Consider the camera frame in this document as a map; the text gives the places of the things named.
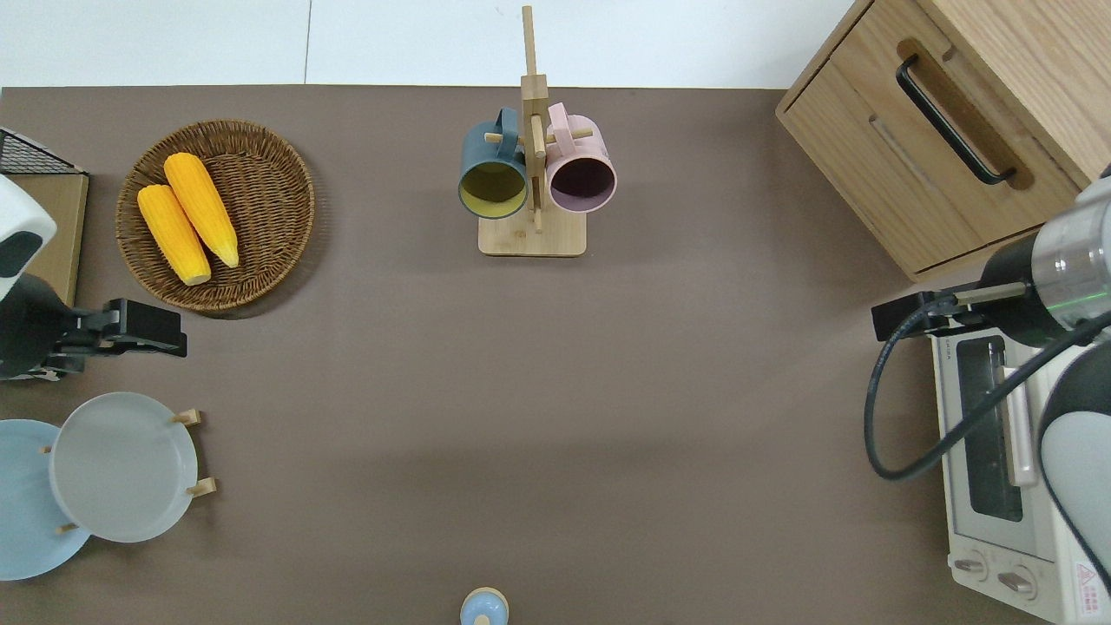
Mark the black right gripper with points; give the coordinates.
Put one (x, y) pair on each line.
(1015, 295)

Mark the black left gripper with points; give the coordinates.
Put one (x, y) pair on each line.
(35, 334)

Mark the gray plate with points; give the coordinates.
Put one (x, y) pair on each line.
(121, 469)

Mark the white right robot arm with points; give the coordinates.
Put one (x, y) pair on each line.
(1081, 417)

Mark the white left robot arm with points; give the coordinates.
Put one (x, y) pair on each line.
(22, 226)

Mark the wooden plate rack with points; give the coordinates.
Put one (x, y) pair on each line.
(201, 487)

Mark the light blue plate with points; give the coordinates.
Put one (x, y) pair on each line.
(26, 521)

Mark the yellow corn cob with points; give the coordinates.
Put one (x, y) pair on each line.
(201, 208)
(174, 236)

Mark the brown wicker basket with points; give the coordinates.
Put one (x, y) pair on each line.
(260, 208)

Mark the wooden drawer cabinet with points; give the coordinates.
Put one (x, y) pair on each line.
(868, 148)

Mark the white toaster oven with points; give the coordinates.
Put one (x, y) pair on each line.
(998, 521)

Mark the pink mug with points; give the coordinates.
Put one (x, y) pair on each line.
(581, 178)

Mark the brown table mat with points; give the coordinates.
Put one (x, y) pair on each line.
(555, 391)

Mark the dark teal mug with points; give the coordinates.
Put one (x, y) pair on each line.
(492, 187)

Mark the wooden mug tree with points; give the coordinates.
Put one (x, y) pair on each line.
(534, 234)

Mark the small blue wooden knob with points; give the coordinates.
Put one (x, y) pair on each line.
(483, 608)

